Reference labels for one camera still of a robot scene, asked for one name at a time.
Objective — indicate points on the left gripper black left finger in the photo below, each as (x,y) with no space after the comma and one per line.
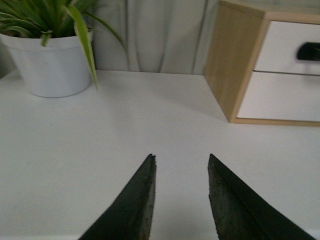
(131,214)

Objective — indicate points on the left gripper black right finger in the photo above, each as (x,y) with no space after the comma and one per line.
(241,214)

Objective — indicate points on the wooden drawer cabinet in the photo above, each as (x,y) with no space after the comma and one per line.
(238,35)

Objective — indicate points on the white plant pot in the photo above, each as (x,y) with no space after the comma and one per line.
(59,69)

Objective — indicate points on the grey curtain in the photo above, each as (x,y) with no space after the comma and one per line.
(158,36)

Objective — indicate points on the green leafy plant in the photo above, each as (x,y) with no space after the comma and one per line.
(51,19)

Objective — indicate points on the white upper drawer black handle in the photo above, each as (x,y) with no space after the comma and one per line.
(282,41)

